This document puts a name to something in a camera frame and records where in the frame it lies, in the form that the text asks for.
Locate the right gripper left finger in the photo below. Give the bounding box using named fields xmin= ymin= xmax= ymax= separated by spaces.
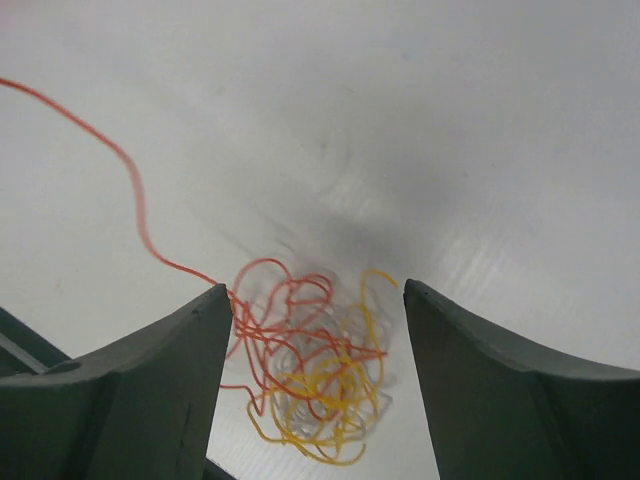
xmin=1 ymin=285 xmax=232 ymax=479

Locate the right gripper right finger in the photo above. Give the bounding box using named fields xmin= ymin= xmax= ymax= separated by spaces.
xmin=403 ymin=280 xmax=639 ymax=479

